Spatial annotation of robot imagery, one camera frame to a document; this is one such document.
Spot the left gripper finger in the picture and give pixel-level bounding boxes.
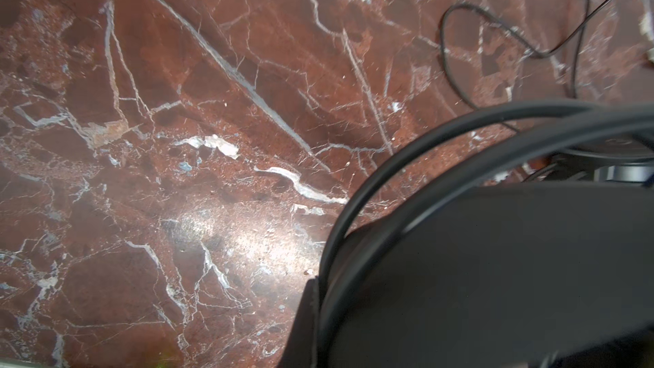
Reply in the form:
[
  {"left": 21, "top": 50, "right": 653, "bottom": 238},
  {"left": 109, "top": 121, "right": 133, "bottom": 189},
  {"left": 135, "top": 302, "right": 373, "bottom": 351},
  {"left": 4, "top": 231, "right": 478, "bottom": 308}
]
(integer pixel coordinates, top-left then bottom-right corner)
[{"left": 278, "top": 278, "right": 320, "bottom": 368}]

